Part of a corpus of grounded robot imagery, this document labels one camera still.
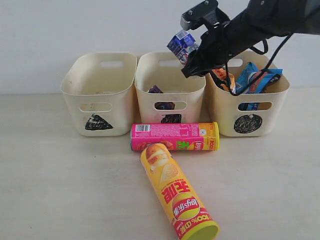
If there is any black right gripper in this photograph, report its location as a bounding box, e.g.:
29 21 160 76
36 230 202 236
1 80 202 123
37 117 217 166
180 0 231 78

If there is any blue white milk carton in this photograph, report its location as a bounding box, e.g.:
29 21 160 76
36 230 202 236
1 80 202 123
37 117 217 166
167 30 199 65

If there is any orange noodle packet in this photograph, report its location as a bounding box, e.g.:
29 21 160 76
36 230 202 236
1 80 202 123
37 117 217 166
210 68 236 94

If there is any blue noodle packet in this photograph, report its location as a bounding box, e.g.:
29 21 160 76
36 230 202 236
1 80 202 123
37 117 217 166
235 62 283 94

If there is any purple juice carton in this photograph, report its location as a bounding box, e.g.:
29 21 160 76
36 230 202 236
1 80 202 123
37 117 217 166
148 85 175 110

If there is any yellow chips can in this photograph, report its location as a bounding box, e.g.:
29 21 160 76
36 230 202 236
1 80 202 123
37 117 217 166
140 143 219 240

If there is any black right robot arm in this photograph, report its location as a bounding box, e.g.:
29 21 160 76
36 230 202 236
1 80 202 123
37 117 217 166
180 0 320 78

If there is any cream bin with square mark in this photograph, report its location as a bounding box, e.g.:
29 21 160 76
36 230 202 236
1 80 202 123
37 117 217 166
135 52 206 123

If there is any pink chips can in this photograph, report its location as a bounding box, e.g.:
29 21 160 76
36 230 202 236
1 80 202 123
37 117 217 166
130 122 220 151

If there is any cream bin with circle mark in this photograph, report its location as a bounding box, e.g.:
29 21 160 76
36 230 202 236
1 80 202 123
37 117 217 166
205 49 291 138

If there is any cream bin with triangle mark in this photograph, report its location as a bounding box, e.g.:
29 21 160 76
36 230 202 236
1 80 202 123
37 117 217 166
60 52 138 137

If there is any black cable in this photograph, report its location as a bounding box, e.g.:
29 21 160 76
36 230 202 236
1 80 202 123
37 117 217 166
212 32 293 96

